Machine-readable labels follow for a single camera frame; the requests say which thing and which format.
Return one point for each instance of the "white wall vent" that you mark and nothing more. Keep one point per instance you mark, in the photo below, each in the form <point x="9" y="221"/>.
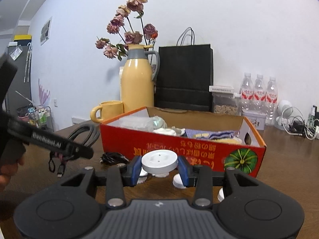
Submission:
<point x="77" y="120"/>

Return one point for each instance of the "black paper bag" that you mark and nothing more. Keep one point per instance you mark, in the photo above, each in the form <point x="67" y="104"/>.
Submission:
<point x="184" y="79"/>

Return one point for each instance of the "dark tall cabinet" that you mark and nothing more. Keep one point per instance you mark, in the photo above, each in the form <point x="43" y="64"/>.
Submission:
<point x="17" y="79"/>

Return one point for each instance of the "dried rose bouquet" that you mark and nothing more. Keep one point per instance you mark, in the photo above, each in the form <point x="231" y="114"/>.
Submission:
<point x="129" y="36"/>

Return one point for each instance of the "storage cart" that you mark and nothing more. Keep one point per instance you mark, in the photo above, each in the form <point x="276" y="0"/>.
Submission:
<point x="37" y="118"/>

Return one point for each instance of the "yellow thermos jug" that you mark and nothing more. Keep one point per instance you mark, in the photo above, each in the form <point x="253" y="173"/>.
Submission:
<point x="137" y="87"/>

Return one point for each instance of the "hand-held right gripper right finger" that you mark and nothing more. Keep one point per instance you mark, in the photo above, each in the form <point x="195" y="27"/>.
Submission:
<point x="185" y="173"/>

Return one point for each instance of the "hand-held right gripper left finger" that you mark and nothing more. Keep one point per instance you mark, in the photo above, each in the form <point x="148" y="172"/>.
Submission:
<point x="133" y="171"/>

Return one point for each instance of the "black power adapter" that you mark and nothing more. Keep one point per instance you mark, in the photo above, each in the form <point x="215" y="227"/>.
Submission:
<point x="297" y="126"/>

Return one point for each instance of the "yellow mug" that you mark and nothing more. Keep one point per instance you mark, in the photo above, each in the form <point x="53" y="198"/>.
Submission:
<point x="109" y="110"/>

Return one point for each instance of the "flat white box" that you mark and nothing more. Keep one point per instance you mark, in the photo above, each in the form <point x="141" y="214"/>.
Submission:
<point x="221" y="89"/>

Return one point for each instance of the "red cardboard box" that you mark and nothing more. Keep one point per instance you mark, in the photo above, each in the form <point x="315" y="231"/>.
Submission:
<point x="174" y="144"/>

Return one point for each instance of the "black stand device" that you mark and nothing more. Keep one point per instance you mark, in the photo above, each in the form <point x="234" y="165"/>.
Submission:
<point x="315" y="112"/>

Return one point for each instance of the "wall picture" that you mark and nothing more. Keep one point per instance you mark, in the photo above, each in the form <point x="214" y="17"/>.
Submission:
<point x="46" y="31"/>

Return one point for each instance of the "large white lid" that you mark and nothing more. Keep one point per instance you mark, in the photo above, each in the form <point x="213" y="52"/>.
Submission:
<point x="159" y="161"/>

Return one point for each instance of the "person's left hand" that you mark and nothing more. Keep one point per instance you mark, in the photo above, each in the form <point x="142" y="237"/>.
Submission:
<point x="6" y="176"/>

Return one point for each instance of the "clear seed container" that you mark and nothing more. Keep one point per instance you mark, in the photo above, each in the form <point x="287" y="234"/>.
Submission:
<point x="224" y="108"/>

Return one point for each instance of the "white robot-shaped desk fan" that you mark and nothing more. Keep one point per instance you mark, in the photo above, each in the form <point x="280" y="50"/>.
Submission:
<point x="282" y="112"/>

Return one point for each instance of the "pale tin box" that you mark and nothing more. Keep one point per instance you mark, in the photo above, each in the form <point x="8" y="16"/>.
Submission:
<point x="254" y="120"/>

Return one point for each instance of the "yellow plush sheep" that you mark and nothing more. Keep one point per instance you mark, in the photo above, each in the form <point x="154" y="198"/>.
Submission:
<point x="231" y="141"/>

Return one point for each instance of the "purple wall decoration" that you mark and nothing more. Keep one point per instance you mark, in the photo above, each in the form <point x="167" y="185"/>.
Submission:
<point x="43" y="93"/>

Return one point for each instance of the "wall outlet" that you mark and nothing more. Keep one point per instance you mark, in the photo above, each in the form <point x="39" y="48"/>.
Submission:
<point x="55" y="102"/>

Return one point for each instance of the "iridescent glitter bag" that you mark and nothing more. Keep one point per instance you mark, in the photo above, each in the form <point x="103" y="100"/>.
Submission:
<point x="158" y="122"/>

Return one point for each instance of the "purple knitted cloth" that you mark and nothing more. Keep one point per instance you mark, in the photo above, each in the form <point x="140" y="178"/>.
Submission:
<point x="209" y="134"/>

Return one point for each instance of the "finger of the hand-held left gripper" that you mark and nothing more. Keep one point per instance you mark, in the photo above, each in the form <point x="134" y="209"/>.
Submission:
<point x="79" y="151"/>

